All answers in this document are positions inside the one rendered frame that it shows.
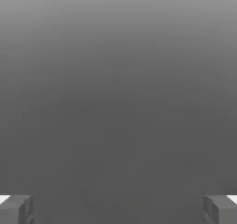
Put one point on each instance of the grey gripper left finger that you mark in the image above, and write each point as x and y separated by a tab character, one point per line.
13	211

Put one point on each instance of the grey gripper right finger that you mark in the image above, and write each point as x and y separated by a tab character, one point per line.
224	212

